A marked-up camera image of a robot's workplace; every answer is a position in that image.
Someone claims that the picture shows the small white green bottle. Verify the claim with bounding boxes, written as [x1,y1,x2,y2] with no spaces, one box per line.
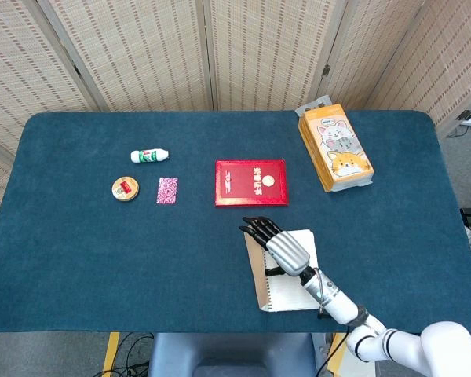
[130,148,171,163]

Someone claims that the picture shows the yellow cardboard box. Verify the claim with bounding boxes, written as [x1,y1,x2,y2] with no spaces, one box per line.
[326,332,378,377]

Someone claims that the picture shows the blue table cloth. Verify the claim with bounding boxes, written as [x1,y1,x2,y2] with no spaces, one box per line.
[0,110,471,335]

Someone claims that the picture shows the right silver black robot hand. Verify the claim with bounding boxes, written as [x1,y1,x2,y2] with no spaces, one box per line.
[238,215,316,278]

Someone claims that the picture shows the pink patterned card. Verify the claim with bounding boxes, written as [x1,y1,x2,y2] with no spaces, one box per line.
[155,177,179,205]

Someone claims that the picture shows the black floor cables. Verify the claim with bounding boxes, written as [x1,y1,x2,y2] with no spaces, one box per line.
[88,332,155,377]

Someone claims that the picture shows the brown spiral notebook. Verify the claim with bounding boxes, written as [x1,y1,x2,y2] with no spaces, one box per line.
[244,229,323,313]

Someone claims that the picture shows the orange cat tissue pack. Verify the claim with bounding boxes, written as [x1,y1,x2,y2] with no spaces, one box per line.
[294,96,375,193]

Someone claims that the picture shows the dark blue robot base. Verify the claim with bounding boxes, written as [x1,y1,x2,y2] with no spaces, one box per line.
[147,332,319,377]

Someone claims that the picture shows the round gold tin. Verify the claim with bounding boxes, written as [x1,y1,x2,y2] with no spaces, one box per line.
[111,176,140,203]

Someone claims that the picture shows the woven folding screen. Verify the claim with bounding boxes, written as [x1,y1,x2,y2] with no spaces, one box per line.
[0,0,471,244]

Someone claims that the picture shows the red certificate book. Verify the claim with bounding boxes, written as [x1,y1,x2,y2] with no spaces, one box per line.
[214,159,290,208]

